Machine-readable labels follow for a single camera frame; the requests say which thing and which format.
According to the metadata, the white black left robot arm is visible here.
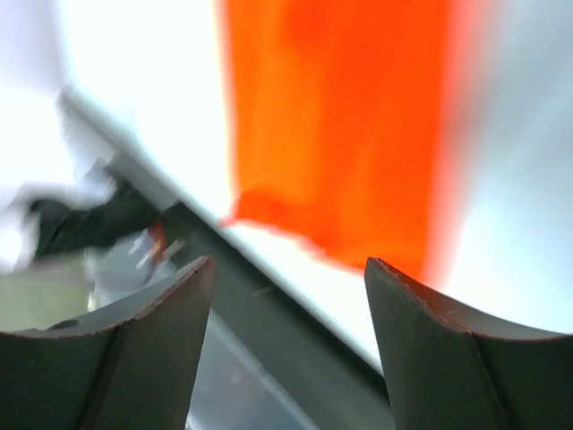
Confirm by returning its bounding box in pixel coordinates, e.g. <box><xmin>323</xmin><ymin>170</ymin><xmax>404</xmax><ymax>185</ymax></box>
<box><xmin>1</xmin><ymin>179</ymin><xmax>184</xmax><ymax>275</ymax></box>

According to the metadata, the black front mounting rail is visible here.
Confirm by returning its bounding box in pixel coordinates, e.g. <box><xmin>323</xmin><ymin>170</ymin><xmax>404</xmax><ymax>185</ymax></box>
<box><xmin>160</xmin><ymin>202</ymin><xmax>394</xmax><ymax>429</ymax></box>

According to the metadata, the orange t-shirt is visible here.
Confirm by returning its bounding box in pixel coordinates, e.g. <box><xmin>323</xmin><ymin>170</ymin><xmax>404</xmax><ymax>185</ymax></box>
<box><xmin>217</xmin><ymin>0</ymin><xmax>507</xmax><ymax>288</ymax></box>

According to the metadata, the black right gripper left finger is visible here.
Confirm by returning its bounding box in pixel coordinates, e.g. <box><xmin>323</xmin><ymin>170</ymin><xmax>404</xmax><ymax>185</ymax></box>
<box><xmin>1</xmin><ymin>257</ymin><xmax>215</xmax><ymax>430</ymax></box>

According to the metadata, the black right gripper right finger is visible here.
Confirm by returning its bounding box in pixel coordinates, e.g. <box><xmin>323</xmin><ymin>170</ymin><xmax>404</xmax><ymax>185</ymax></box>
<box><xmin>364</xmin><ymin>258</ymin><xmax>572</xmax><ymax>430</ymax></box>

